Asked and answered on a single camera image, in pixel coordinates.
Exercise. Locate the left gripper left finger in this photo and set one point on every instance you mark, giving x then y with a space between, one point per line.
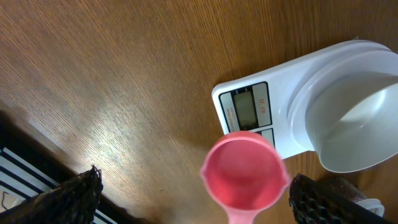
72 202

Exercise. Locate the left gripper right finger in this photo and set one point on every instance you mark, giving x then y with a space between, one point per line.
314 202

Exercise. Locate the pink plastic measuring scoop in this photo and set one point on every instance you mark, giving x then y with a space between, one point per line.
244 174

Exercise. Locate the white digital kitchen scale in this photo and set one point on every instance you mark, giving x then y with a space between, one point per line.
273 102

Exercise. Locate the clear plastic bean container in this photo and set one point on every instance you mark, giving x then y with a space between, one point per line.
347 190

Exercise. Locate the white round bowl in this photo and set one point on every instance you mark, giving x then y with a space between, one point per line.
352 120

